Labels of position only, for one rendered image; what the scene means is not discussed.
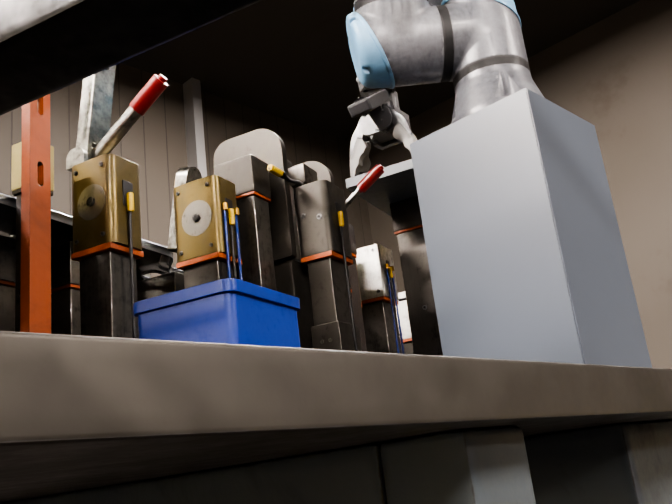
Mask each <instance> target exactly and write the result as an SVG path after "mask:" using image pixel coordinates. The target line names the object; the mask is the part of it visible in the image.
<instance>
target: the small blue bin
mask: <svg viewBox="0 0 672 504"><path fill-rule="evenodd" d="M299 310H300V299H299V298H297V297H294V296H291V295H288V294H284V293H281V292H278V291H275V290H272V289H268V288H265V287H262V286H259V285H255V284H252V283H249V282H246V281H243V280H239V279H235V278H226V279H220V280H216V281H212V282H209V283H205V284H201V285H197V286H194V287H190V288H186V289H182V290H179V291H175V292H171V293H167V294H164V295H160V296H156V297H152V298H149V299H145V300H141V301H138V302H135V303H134V304H133V314H134V316H135V317H138V328H139V339H154V340H172V341H189V342H207V343H225V344H242V345H260V346H278V347H295V348H301V347H300V337H299V328H298V318H297V311H299Z"/></svg>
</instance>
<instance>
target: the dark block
mask: <svg viewBox="0 0 672 504"><path fill-rule="evenodd" d="M267 166H268V164H267V163H266V162H264V161H262V160H260V159H259V158H257V157H255V156H253V155H252V154H249V155H246V156H243V157H240V158H237V159H234V160H231V161H228V162H225V163H222V164H219V165H217V166H214V175H218V176H220V177H222V178H224V179H226V180H228V181H230V182H232V183H234V184H235V189H236V201H237V208H239V214H240V215H239V216H238V226H239V238H240V250H241V260H242V263H243V265H241V266H242V278H243V281H246V282H249V283H252V284H255V285H259V286H262V287H265V288H268V289H272V290H275V291H277V290H276V279H275V269H274V258H273V248H272V237H271V227H270V216H269V206H268V203H269V202H271V191H270V181H269V171H267Z"/></svg>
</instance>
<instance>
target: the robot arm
mask: <svg viewBox="0 0 672 504"><path fill-rule="evenodd" d="M521 27H522V25H521V20H520V17H519V15H518V13H517V10H516V7H515V3H514V1H513V0H355V1H354V8H353V12H352V13H351V14H349V15H347V17H346V29H347V35H348V42H349V48H350V52H351V56H352V61H353V64H354V68H355V71H356V74H357V79H356V81H357V82H358V86H359V89H360V95H361V96H362V97H359V98H357V99H356V100H355V101H354V103H353V104H351V105H349V106H348V107H347V108H348V111H349V113H350V115H351V117H352V118H355V117H357V116H361V118H360V120H359V122H358V125H357V128H356V129H355V131H354V133H353V135H352V138H351V143H350V155H349V157H350V176H351V177H354V176H358V175H359V172H367V171H368V170H369V169H370V166H371V162H370V159H369V152H370V149H371V143H370V142H366V140H367V137H369V138H370V139H371V141H372V142H373V146H375V147H376V148H378V149H381V150H384V149H387V148H389V147H392V146H395V145H397V144H400V143H404V146H405V147H406V148H407V149H409V150H410V144H411V143H413V142H415V141H417V138H416V136H415V135H414V134H413V133H412V131H411V127H410V121H409V115H407V114H406V113H404V112H403V111H401V110H400V107H399V101H398V94H397V92H396V91H395V87H402V86H412V85H422V84H432V83H441V82H453V86H454V92H455V102H454V108H453V115H452V123H454V122H456V121H458V120H460V119H462V118H464V117H466V116H468V115H471V114H473V113H475V112H477V111H479V110H481V109H483V108H485V107H487V106H489V105H491V104H493V103H495V102H497V101H499V100H501V99H503V98H505V97H507V96H510V95H512V94H514V93H516V92H518V91H520V90H522V89H524V88H527V89H529V90H531V91H533V92H535V93H536V94H538V95H540V96H542V97H544V96H543V95H542V93H541V92H540V90H539V88H538V87H537V85H536V84H535V82H534V81H533V79H532V77H531V73H530V68H529V63H528V58H527V54H526V49H525V45H524V40H523V35H522V31H521ZM452 123H451V124H452ZM366 136H367V137H366ZM410 152H411V150H410Z"/></svg>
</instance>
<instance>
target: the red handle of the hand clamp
mask: <svg viewBox="0 0 672 504"><path fill-rule="evenodd" d="M166 81H167V78H166V77H165V76H163V75H162V74H159V75H156V74H154V75H153V76H152V77H151V78H150V79H149V81H148V82H147V83H146V84H145V86H144V87H143V88H142V89H141V90H140V92H139V93H138V94H137V95H136V96H135V98H134V99H133V100H132V101H131V102H130V104H129V105H130V106H129V107H128V108H127V109H126V110H125V112H124V113H123V114H122V115H121V117H120V118H119V119H118V120H117V121H116V123H115V124H114V125H113V126H112V127H111V129H110V130H109V131H108V132H107V133H106V135H105V136H104V137H103V138H102V139H101V141H100V142H99V143H98V144H97V145H96V147H95V148H94V149H93V150H92V151H91V159H93V158H95V157H98V156H100V155H103V154H110V153H111V151H112V150H113V149H114V148H115V147H116V145H117V144H118V143H119V142H120V141H121V139H122V138H123V137H124V136H125V135H126V133H127V132H128V131H129V130H130V129H131V127H132V126H133V125H134V124H135V123H136V121H137V120H138V119H139V118H140V117H141V116H142V115H144V114H145V113H146V112H147V110H148V109H149V108H150V107H151V106H152V104H153V103H154V102H155V101H156V100H157V98H158V97H159V96H160V95H161V94H162V92H163V91H164V90H165V89H166V88H167V86H168V84H167V83H166Z"/></svg>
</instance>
